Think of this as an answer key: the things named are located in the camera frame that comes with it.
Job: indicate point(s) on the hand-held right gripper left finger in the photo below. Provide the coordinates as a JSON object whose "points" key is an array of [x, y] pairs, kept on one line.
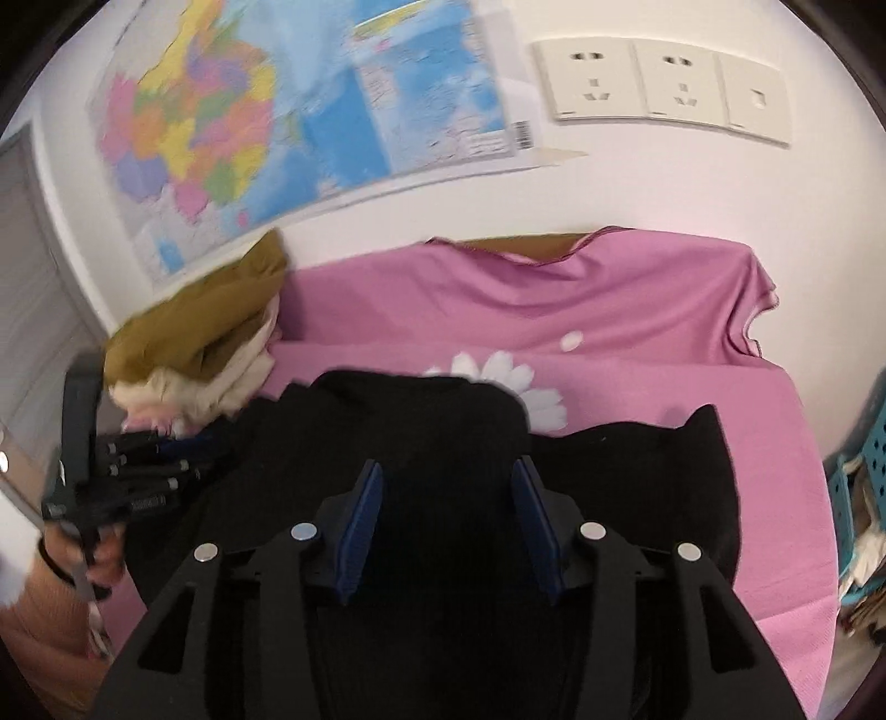
{"points": [[360, 529]]}

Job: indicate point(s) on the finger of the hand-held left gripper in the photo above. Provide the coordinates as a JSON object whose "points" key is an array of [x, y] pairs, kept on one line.
{"points": [[166, 446], [152, 491]]}

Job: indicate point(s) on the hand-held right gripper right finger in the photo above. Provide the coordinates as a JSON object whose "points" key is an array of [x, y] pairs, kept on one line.
{"points": [[536, 529]]}

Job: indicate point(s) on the black coat with gold buttons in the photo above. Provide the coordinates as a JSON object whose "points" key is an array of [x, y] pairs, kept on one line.
{"points": [[443, 443]]}

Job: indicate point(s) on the person's left hand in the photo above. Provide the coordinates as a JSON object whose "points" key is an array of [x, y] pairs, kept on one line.
{"points": [[104, 557]]}

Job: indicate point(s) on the cream white crumpled cloth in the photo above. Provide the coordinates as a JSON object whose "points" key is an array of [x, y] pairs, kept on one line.
{"points": [[207, 394]]}

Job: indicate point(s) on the brown crumpled garment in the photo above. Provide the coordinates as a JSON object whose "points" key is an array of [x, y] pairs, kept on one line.
{"points": [[201, 318]]}

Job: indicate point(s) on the grey door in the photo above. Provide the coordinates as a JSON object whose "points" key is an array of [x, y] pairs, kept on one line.
{"points": [[41, 291]]}

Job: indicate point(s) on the pink bed sheet daisy print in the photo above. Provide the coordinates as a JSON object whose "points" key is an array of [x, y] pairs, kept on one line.
{"points": [[623, 332]]}

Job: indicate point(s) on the blue plastic basket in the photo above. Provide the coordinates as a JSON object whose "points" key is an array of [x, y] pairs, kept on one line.
{"points": [[841, 512], [878, 450]]}

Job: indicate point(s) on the blue plastic baskets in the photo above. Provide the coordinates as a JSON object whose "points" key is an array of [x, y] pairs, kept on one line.
{"points": [[865, 547]]}

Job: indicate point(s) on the colourful wall map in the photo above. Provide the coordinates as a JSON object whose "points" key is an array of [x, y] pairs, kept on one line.
{"points": [[291, 118]]}

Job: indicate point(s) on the white wall socket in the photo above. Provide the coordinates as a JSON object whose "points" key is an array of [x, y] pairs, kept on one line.
{"points": [[588, 79], [682, 86]]}

